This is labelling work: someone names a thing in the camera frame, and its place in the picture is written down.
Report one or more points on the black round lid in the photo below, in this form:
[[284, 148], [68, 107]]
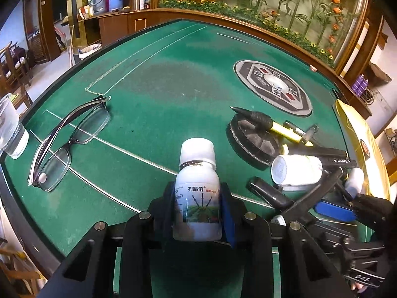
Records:
[[254, 145]]

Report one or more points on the wooden chair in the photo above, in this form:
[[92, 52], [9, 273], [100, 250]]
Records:
[[15, 77]]

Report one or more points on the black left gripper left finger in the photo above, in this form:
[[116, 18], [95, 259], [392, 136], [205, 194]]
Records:
[[114, 260]]

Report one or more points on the purple bottles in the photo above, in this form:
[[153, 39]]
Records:
[[360, 85]]

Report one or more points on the artificial flower display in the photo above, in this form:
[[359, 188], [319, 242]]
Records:
[[322, 27]]

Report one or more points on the white medicine bottle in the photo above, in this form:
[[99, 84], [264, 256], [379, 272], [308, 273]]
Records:
[[296, 170]]

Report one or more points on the black marker pen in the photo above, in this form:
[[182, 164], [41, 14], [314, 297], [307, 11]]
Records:
[[328, 156]]

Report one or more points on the yellow storage box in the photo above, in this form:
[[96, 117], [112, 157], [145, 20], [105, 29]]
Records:
[[369, 157]]

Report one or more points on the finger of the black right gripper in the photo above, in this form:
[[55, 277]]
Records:
[[301, 207], [268, 193]]

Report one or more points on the yellow black pen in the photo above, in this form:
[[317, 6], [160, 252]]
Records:
[[266, 122]]

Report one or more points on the dark framed eyeglasses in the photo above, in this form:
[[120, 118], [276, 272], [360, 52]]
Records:
[[47, 171]]

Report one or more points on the white pesticide bottle green label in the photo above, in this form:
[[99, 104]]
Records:
[[197, 193]]

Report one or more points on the clear plastic water cup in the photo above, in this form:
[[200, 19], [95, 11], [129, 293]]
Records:
[[13, 135]]

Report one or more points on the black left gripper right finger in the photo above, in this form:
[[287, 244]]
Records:
[[305, 270]]

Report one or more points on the mahjong table centre control panel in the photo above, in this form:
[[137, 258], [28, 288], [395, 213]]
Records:
[[274, 87]]

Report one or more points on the white bowl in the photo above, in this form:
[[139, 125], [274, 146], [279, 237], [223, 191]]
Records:
[[88, 50]]

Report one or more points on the right hand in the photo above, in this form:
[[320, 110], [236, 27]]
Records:
[[358, 287]]

